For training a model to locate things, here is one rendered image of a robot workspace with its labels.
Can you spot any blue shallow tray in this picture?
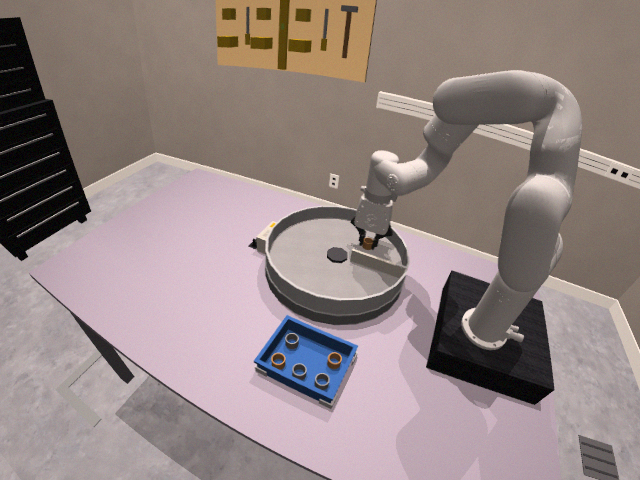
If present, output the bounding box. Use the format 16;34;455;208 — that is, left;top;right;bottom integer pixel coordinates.
254;315;358;403

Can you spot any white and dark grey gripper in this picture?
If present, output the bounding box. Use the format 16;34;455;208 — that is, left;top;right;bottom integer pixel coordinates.
350;194;393;250

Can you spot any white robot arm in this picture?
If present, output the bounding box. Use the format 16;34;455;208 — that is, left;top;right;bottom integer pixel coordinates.
360;70;582;350

